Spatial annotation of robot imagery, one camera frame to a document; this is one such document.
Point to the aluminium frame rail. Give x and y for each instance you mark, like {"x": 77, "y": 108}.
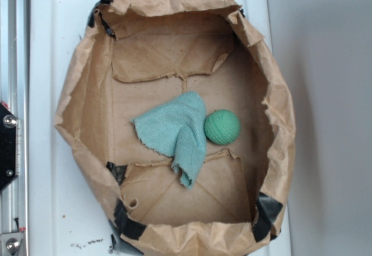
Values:
{"x": 14, "y": 93}

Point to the green dimpled ball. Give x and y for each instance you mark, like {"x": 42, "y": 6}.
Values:
{"x": 222, "y": 127}

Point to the brown paper bag bin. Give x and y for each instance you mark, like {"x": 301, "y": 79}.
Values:
{"x": 139, "y": 54}

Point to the teal blue cloth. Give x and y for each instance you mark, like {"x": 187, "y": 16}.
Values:
{"x": 176, "y": 129}

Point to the black mounting bracket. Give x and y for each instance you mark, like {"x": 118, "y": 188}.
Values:
{"x": 8, "y": 146}

